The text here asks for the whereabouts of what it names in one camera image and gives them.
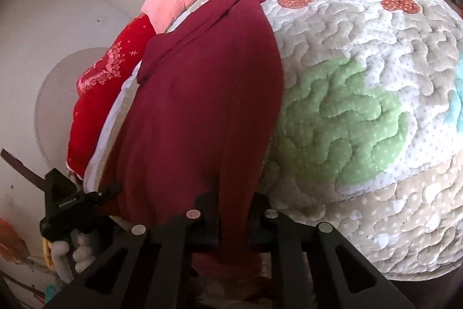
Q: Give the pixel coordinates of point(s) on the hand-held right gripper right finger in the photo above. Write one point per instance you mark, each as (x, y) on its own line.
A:
(261, 222)

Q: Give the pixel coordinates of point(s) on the quilted heart-patterned blanket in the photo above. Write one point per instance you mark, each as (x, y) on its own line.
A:
(361, 106)

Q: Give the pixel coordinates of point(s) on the maroon pants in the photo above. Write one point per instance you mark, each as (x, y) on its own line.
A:
(206, 113)

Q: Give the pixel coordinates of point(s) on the person's left hand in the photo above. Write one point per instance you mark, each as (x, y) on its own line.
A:
(74, 254)

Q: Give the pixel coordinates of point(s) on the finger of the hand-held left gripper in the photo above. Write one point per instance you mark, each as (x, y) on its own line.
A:
(108, 191)

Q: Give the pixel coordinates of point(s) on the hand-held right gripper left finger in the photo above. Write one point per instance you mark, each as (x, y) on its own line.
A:
(203, 222)

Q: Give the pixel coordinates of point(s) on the pink fleece cloth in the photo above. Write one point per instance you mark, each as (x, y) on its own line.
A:
(177, 1)

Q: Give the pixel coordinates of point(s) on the red embroidered blanket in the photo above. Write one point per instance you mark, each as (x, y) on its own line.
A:
(103, 95)

